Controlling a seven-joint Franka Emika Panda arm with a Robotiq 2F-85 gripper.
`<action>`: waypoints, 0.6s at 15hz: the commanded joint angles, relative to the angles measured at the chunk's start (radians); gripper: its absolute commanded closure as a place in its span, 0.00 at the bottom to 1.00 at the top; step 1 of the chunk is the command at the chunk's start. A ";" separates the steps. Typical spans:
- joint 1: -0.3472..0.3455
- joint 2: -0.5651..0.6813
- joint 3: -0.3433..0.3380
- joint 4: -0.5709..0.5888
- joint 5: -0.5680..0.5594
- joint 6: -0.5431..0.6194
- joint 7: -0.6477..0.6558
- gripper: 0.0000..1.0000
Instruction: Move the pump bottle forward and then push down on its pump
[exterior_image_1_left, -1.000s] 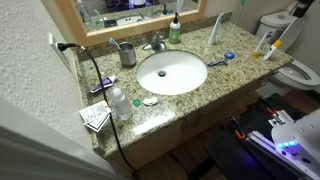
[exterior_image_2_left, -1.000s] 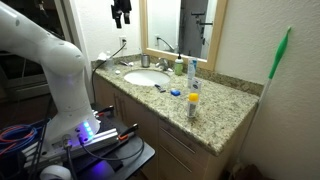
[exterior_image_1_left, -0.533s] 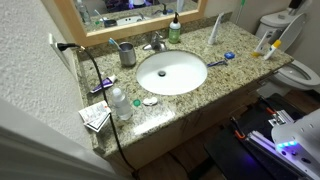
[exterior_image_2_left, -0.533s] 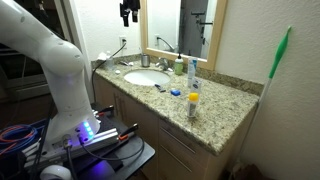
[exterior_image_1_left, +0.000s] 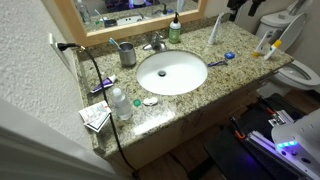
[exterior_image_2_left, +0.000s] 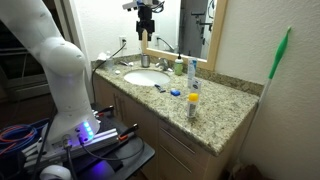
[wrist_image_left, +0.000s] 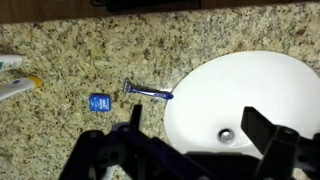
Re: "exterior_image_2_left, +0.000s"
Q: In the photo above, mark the white wall outlet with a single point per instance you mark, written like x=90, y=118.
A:
x=122, y=42

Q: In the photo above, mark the steel cup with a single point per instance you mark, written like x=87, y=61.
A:
x=145, y=60

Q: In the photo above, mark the wooden vanity cabinet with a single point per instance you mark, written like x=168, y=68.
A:
x=143, y=123

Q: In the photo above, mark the white electric toothbrush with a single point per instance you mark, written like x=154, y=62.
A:
x=192, y=68

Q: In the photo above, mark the white round knob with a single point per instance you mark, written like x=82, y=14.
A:
x=55, y=173

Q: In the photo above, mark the aluminium mounting rail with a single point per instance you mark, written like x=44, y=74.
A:
x=100, y=140

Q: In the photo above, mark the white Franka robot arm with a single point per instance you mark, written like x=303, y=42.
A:
x=63, y=66

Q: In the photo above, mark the chrome faucet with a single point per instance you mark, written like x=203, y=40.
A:
x=162, y=64

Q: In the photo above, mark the clear plastic water bottle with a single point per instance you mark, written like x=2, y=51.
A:
x=109, y=62

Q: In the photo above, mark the white oval sink basin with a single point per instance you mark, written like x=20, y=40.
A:
x=146, y=77

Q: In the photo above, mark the blue razor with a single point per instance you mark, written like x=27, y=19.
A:
x=159, y=88

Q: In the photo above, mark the blue floss box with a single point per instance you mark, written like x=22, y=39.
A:
x=175, y=92

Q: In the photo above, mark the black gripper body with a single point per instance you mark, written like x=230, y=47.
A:
x=145, y=16

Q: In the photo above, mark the green pump soap bottle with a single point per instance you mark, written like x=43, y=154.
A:
x=178, y=66

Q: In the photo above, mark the black orange clamp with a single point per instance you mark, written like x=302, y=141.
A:
x=128, y=131
x=106, y=110

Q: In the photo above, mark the white bottle yellow cap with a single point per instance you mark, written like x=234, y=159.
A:
x=192, y=106

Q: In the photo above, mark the black robot cart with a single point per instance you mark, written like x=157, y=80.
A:
x=133, y=153

